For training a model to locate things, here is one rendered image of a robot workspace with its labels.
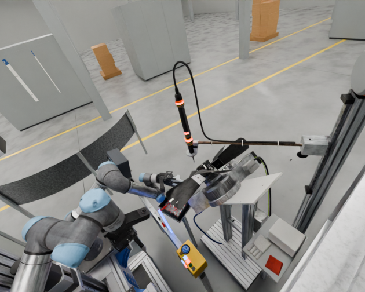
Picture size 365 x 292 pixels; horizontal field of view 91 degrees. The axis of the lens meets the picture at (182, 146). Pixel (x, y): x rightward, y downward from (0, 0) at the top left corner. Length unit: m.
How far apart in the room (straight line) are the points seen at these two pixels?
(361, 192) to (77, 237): 0.55
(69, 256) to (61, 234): 0.07
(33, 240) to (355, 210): 0.67
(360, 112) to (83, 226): 1.00
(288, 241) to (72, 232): 1.16
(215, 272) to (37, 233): 1.87
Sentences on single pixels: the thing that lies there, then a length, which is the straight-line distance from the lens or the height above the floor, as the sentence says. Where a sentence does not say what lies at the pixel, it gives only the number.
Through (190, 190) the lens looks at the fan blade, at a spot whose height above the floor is 1.19.
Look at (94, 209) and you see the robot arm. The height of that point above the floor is 1.82.
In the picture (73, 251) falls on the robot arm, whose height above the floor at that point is 1.80.
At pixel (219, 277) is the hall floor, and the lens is 2.27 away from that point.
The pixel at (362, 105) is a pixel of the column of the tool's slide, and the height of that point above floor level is 1.77.
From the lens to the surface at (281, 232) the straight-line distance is 1.39.
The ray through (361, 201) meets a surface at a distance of 0.22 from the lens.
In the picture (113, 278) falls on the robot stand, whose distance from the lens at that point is 1.49.
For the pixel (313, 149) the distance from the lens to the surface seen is 1.03.
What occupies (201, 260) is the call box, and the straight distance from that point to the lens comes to 1.20.
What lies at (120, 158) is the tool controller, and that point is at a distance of 1.66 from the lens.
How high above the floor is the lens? 2.22
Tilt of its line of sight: 40 degrees down
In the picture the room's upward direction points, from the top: 16 degrees counter-clockwise
